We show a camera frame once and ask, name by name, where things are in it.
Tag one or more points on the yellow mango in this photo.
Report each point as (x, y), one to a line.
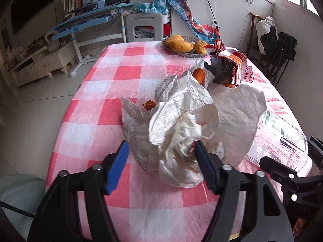
(173, 38)
(199, 47)
(181, 46)

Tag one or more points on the glass fruit plate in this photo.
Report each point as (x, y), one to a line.
(191, 54)

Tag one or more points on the wooden chair with clothes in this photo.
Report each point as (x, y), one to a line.
(257, 35)

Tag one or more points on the white wall cabinet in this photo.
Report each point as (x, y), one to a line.
(232, 17)

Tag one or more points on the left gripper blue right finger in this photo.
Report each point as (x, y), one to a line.
(209, 165)

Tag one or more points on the blue kids study desk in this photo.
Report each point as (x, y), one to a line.
(98, 13)

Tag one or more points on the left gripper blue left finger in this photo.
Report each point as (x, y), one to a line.
(113, 167)

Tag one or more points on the cream tv cabinet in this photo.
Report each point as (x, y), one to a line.
(43, 63)

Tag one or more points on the yellow mango back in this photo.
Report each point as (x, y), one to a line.
(173, 38)

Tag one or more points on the yellow mango front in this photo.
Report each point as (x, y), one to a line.
(181, 46)

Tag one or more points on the pink kettlebell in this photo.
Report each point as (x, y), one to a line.
(52, 45)

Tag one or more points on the white plastic stool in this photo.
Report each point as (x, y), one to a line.
(144, 27)

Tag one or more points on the red white snack bag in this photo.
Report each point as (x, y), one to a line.
(228, 66)

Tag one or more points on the pink checkered tablecloth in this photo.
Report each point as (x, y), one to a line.
(141, 93)

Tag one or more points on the yellow mango right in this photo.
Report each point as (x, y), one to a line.
(199, 47)

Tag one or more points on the light blue plastic bag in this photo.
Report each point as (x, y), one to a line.
(155, 6)

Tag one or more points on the large white crumpled paper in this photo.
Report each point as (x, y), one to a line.
(225, 119)

